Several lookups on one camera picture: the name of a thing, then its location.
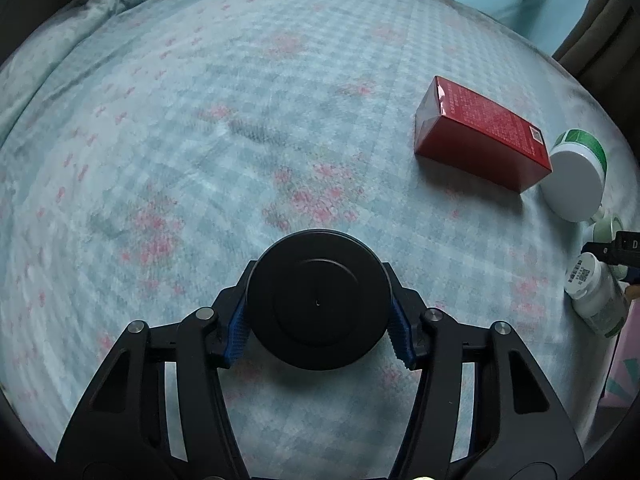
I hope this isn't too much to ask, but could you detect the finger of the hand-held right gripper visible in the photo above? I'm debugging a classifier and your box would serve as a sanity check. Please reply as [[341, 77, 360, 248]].
[[581, 240, 622, 264]]

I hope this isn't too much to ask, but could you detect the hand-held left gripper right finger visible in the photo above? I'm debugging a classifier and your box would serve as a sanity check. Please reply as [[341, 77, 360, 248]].
[[381, 260, 586, 480]]

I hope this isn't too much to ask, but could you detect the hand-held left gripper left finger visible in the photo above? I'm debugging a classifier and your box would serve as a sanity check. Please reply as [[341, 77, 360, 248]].
[[54, 259, 258, 480]]

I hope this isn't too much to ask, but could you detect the small pale green jar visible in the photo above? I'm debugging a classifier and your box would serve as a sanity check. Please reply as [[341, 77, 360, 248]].
[[586, 208, 632, 281]]

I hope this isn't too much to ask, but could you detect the white bottle with green label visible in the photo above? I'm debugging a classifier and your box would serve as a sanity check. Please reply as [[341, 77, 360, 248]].
[[564, 252, 628, 337]]

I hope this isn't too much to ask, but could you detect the white jar with green label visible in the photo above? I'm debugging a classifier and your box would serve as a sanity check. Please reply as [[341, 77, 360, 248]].
[[539, 129, 609, 223]]

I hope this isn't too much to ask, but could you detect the black round container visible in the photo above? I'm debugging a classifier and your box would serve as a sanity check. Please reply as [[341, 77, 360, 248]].
[[246, 230, 392, 372]]

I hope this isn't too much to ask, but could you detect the patterned storage box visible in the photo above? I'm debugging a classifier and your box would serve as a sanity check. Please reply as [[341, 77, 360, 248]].
[[597, 327, 640, 411]]

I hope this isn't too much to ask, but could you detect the red box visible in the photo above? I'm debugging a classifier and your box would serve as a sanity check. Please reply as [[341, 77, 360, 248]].
[[414, 75, 553, 194]]

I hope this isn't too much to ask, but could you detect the light blue duvet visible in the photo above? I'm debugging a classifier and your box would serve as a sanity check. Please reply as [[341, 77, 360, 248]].
[[0, 0, 171, 141]]

